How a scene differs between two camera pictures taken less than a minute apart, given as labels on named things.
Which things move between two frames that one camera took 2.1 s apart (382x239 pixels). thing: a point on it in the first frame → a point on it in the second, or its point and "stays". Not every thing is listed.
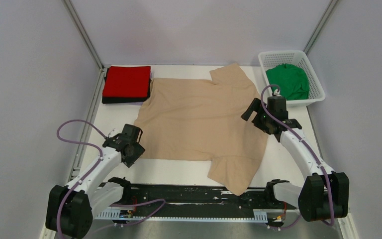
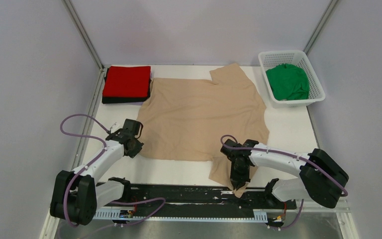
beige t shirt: (195, 119) stays
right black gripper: (255, 106) → (238, 181)
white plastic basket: (291, 72) stays
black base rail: (196, 196) stays
